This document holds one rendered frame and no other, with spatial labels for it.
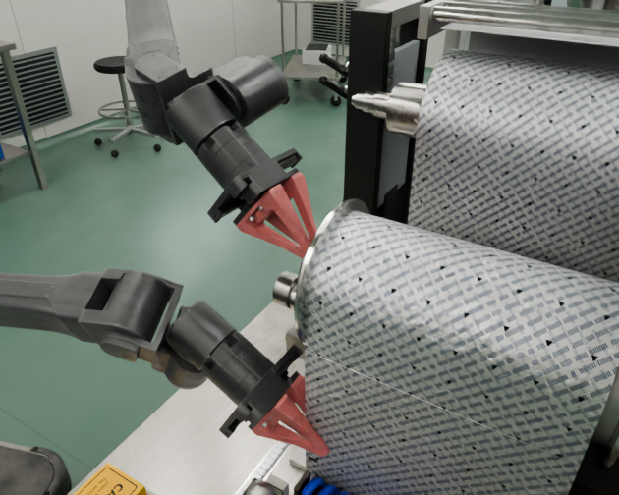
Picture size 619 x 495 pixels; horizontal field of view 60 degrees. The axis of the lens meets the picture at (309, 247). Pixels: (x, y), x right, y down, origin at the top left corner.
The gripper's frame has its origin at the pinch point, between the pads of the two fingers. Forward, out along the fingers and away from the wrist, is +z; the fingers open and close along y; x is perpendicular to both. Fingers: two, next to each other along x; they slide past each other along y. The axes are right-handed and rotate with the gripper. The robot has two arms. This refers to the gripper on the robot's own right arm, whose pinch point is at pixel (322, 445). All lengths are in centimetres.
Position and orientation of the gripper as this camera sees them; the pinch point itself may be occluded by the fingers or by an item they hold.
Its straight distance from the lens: 59.2
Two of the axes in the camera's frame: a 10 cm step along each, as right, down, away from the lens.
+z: 7.5, 6.5, -1.2
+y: -5.1, 4.6, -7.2
